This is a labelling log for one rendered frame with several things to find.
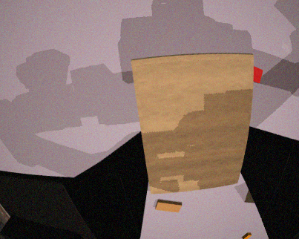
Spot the red block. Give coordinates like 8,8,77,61
254,67,263,83

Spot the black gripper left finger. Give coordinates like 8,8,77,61
0,132,149,239

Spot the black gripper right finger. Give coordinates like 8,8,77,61
241,126,299,239

